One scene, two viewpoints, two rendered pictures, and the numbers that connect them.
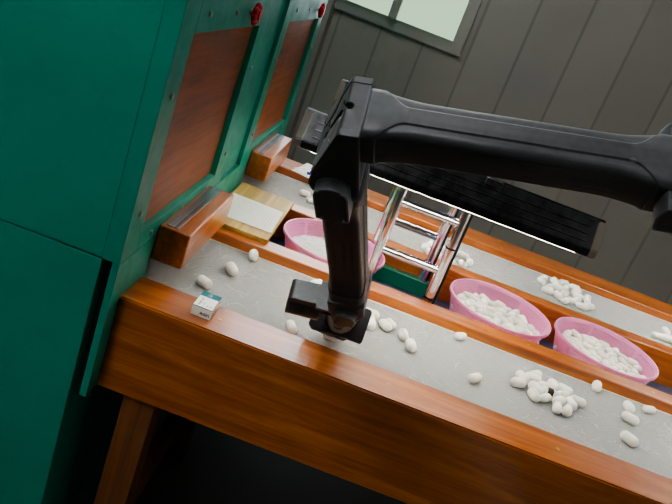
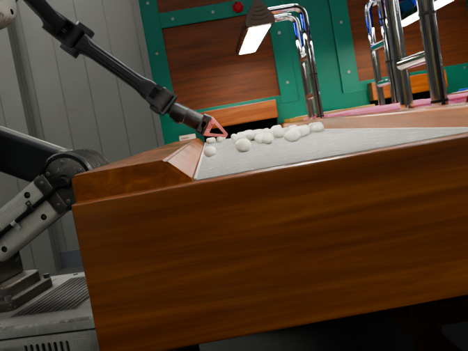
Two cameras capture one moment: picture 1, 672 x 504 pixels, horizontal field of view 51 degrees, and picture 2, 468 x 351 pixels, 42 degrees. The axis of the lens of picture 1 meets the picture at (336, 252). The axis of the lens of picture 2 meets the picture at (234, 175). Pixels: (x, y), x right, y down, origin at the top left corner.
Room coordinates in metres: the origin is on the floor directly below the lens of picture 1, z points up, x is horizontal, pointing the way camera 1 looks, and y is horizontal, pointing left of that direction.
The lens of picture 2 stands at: (1.17, -2.10, 0.79)
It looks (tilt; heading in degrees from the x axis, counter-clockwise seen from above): 5 degrees down; 88
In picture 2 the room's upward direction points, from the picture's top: 10 degrees counter-clockwise
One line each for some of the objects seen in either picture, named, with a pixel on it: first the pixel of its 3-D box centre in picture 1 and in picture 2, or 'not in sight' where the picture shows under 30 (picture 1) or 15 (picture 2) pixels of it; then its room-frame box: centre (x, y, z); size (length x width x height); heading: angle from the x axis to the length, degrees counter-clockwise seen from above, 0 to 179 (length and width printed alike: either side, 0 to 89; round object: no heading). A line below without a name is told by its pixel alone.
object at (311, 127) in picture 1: (449, 180); (251, 30); (1.36, -0.16, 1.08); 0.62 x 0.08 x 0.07; 90
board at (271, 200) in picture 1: (253, 210); (328, 113); (1.64, 0.23, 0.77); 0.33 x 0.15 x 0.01; 0
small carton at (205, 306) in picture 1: (206, 305); (187, 136); (1.09, 0.18, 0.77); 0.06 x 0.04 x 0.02; 0
